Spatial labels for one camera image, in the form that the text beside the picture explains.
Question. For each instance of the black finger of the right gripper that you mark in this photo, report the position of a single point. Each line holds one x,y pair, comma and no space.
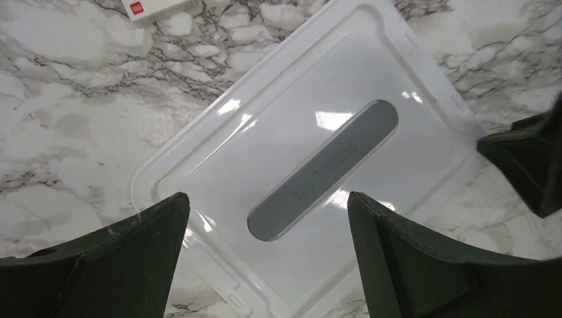
529,156

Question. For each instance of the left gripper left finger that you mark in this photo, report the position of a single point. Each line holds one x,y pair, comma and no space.
122,270

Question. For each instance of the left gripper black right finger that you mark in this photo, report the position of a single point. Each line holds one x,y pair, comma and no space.
409,270

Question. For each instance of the white bin lid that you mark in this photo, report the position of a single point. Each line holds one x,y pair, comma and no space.
350,101

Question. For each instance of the small white label card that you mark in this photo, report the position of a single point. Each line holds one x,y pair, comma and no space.
147,11

